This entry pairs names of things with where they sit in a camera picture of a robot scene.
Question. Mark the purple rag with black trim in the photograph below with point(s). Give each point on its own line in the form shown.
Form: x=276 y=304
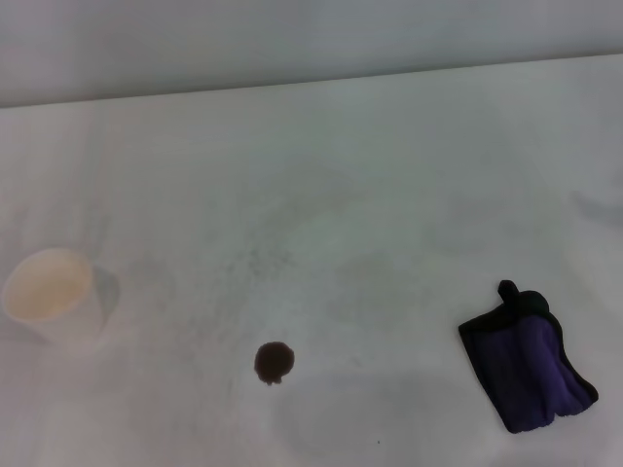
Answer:
x=523 y=367

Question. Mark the white paper cup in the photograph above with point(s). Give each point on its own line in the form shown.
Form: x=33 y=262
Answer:
x=53 y=297

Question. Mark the dark brown liquid stain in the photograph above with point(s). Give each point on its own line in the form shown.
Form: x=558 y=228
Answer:
x=274 y=360

